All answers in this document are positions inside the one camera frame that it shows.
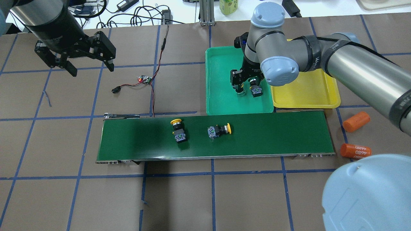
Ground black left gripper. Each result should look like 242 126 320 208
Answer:
35 27 117 77

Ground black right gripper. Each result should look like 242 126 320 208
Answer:
230 32 264 90

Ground green push button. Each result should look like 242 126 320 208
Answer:
235 88 246 97
250 85 263 98

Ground yellow push button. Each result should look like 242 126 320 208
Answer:
207 123 232 139
170 118 188 143

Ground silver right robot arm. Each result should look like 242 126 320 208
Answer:
230 2 411 231

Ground green plastic tray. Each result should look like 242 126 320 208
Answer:
205 46 275 116

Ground black power connector plug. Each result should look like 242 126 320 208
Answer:
111 85 122 94

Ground black power adapter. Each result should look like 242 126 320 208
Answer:
117 0 140 12

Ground yellow plastic tray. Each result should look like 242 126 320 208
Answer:
270 69 341 109

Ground small motor controller board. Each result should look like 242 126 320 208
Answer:
138 75 153 85

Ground green tea bottle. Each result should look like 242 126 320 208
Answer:
219 0 238 15

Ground green conveyor belt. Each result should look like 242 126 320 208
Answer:
96 111 335 164

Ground plain orange cylinder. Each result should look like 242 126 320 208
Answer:
343 111 371 133

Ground orange cylinder marked 4680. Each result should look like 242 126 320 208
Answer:
340 143 372 159

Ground beige serving tray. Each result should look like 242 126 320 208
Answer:
357 0 411 11

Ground red black wire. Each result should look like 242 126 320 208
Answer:
120 24 171 118

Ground aluminium frame post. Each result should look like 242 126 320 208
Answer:
199 0 215 27

